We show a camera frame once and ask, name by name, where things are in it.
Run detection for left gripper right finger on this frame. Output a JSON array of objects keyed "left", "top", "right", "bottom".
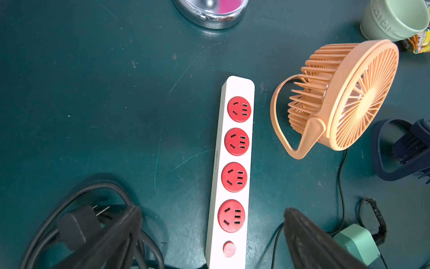
[{"left": 283, "top": 207, "right": 367, "bottom": 269}]

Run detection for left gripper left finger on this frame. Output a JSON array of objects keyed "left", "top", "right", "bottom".
[{"left": 55, "top": 206, "right": 142, "bottom": 269}]

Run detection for green USB power adapter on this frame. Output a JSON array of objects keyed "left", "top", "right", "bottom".
[{"left": 333, "top": 224, "right": 381, "bottom": 266}]

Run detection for white power strip red sockets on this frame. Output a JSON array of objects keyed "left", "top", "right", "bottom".
[{"left": 205, "top": 76, "right": 255, "bottom": 269}]

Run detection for navy blue desk fan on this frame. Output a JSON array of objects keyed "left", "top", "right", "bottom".
[{"left": 371, "top": 118, "right": 430, "bottom": 182}]

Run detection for orange desk fan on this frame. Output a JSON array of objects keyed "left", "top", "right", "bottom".
[{"left": 270, "top": 39, "right": 399, "bottom": 160}]

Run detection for colourful candy bag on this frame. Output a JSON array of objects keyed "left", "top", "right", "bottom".
[{"left": 402, "top": 28, "right": 430, "bottom": 54}]

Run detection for green ceramic bowl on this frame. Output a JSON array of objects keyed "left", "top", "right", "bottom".
[{"left": 360, "top": 0, "right": 430, "bottom": 42}]

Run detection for chrome cup holder stand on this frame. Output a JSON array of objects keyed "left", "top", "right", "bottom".
[{"left": 172, "top": 0, "right": 249, "bottom": 30}]

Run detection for black orange fan cable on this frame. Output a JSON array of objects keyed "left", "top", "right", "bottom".
[{"left": 270, "top": 149, "right": 348, "bottom": 269}]

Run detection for black power strip cord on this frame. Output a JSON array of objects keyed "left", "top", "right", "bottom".
[{"left": 19, "top": 182, "right": 165, "bottom": 269}]

